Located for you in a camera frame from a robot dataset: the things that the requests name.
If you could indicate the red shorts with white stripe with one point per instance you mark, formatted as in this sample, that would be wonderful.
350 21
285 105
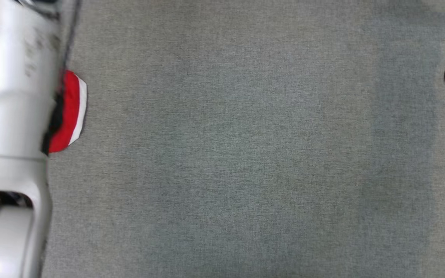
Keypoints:
70 112

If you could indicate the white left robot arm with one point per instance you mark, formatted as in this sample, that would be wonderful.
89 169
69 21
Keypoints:
6 96

